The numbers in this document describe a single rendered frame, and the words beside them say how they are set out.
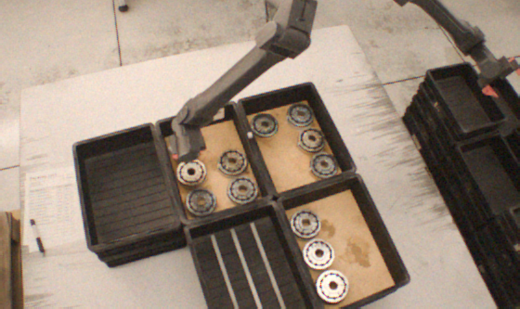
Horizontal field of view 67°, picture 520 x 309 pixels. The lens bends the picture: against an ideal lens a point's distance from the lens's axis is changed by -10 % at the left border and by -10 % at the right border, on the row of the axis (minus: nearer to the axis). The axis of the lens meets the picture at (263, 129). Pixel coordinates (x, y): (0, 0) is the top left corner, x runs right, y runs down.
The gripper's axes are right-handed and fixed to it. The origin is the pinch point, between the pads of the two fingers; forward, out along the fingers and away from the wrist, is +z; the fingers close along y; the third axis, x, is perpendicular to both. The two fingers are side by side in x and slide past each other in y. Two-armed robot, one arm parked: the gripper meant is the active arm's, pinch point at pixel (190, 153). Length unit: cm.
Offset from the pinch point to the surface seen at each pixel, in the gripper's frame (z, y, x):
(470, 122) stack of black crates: 56, 138, 1
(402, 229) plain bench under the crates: 28, 67, -41
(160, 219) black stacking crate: 11.0, -16.1, -15.0
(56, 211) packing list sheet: 22, -56, 3
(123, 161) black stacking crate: 11.6, -24.4, 9.7
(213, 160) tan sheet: 13.2, 6.6, 1.3
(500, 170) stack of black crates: 67, 148, -26
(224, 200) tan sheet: 12.4, 6.3, -14.4
